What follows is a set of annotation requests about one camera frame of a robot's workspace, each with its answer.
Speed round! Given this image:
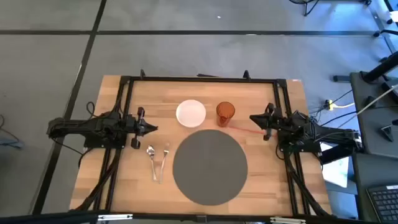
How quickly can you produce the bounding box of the dark grey desk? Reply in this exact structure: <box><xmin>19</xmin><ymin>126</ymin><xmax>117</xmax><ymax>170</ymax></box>
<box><xmin>349</xmin><ymin>70</ymin><xmax>398</xmax><ymax>222</ymax></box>

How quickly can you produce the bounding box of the white round bowl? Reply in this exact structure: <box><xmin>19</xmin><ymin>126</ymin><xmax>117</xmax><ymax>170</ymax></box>
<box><xmin>175</xmin><ymin>99</ymin><xmax>207</xmax><ymax>129</ymax></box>

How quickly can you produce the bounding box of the thin red stick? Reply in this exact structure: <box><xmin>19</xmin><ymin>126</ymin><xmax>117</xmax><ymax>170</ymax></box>
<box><xmin>228</xmin><ymin>124</ymin><xmax>277</xmax><ymax>136</ymax></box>

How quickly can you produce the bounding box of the black beam with silver brackets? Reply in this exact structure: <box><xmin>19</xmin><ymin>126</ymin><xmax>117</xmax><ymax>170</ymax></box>
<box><xmin>0</xmin><ymin>210</ymin><xmax>398</xmax><ymax>224</ymax></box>

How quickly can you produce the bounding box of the orange translucent plastic cup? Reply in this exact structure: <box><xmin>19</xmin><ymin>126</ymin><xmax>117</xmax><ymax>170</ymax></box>
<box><xmin>216</xmin><ymin>101</ymin><xmax>236</xmax><ymax>128</ymax></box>

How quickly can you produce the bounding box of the black aluminium table frame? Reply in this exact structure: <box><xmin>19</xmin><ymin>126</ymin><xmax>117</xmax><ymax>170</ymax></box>
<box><xmin>69</xmin><ymin>68</ymin><xmax>334</xmax><ymax>218</ymax></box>

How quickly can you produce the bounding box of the silver metal spoon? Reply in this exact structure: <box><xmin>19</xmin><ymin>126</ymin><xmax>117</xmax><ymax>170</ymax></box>
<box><xmin>146</xmin><ymin>144</ymin><xmax>158</xmax><ymax>182</ymax></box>

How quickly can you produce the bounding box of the black floor cable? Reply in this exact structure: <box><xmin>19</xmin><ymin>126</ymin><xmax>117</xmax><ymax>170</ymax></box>
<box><xmin>0</xmin><ymin>114</ymin><xmax>25</xmax><ymax>149</ymax></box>

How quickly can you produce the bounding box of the silver metal fork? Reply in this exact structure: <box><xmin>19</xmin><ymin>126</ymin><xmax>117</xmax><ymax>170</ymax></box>
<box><xmin>158</xmin><ymin>142</ymin><xmax>171</xmax><ymax>185</ymax></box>

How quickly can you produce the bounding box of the yellow power plug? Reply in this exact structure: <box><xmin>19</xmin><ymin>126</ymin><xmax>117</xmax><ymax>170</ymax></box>
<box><xmin>324</xmin><ymin>99</ymin><xmax>356</xmax><ymax>112</ymax></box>

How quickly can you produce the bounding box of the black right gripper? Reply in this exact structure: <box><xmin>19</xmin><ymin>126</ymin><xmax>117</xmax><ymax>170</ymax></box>
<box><xmin>249</xmin><ymin>103</ymin><xmax>283</xmax><ymax>142</ymax></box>

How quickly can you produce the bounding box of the black computer keyboard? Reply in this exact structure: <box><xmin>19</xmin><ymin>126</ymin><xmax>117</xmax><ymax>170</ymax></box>
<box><xmin>366</xmin><ymin>184</ymin><xmax>398</xmax><ymax>223</ymax></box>

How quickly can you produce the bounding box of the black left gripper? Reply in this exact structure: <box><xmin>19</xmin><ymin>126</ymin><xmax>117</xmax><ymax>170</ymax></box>
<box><xmin>124</xmin><ymin>106</ymin><xmax>159</xmax><ymax>151</ymax></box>

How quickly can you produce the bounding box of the white cable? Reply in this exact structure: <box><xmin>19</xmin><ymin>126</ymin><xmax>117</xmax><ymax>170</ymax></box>
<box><xmin>355</xmin><ymin>83</ymin><xmax>398</xmax><ymax>116</ymax></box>

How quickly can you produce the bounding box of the grey round placemat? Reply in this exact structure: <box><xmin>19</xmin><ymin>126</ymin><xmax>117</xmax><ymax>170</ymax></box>
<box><xmin>172</xmin><ymin>129</ymin><xmax>249</xmax><ymax>207</ymax></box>

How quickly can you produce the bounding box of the black triangular stand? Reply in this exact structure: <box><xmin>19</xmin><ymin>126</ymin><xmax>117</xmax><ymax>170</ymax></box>
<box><xmin>380</xmin><ymin>123</ymin><xmax>395</xmax><ymax>143</ymax></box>

